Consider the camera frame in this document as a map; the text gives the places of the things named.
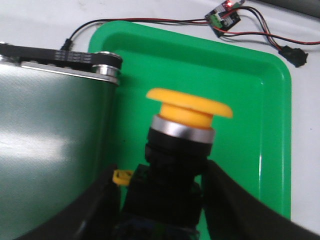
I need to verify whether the aluminium conveyor frame rail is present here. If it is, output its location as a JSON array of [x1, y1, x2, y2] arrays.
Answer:
[[0, 51, 121, 86]]

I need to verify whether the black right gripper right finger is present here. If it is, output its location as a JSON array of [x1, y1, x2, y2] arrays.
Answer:
[[201, 160, 320, 240]]

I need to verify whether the green plastic tray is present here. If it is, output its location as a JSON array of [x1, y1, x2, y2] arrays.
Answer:
[[88, 21, 292, 217]]

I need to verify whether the black wire connector plug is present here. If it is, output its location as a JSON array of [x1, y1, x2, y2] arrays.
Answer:
[[278, 45, 309, 68]]

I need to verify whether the small motor controller board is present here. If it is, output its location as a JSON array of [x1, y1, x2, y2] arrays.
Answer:
[[204, 0, 245, 38]]

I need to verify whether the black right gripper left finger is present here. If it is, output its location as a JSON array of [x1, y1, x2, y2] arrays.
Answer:
[[18, 164, 121, 240]]

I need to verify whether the yellow mushroom push button switch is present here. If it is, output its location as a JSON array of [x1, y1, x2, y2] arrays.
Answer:
[[111, 88, 233, 240]]

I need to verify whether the green conveyor belt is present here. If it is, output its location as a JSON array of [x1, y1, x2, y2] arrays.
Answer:
[[0, 64, 117, 240]]

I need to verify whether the black timing drive belt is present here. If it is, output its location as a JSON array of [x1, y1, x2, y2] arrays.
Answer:
[[0, 43, 123, 71]]

